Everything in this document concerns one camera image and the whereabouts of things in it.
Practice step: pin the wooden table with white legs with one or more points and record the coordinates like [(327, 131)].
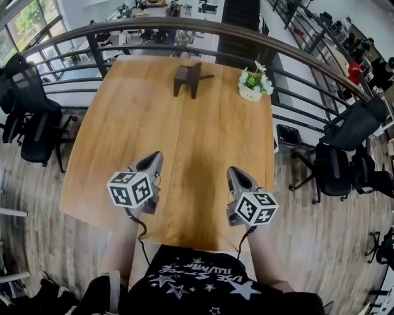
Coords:
[(138, 123)]

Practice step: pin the black mesh office chair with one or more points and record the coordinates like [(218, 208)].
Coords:
[(334, 172), (364, 172), (10, 123), (40, 135)]

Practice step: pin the dark metal railing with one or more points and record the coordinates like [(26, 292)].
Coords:
[(184, 22)]

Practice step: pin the grey waste bin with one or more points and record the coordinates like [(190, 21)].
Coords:
[(287, 135)]

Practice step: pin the dark staircase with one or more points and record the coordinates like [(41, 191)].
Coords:
[(240, 18)]

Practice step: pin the person's left forearm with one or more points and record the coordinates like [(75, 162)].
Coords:
[(120, 246)]

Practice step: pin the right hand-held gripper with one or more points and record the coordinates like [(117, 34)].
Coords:
[(255, 209)]

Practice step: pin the large window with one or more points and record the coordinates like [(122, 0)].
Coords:
[(27, 21)]

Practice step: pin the white pot of flowers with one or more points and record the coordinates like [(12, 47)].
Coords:
[(254, 84)]

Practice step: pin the person's black star-print shirt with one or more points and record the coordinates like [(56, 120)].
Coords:
[(184, 295)]

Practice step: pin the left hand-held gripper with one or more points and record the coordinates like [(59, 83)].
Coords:
[(129, 189)]

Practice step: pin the person's right forearm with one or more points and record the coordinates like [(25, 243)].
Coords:
[(267, 261)]

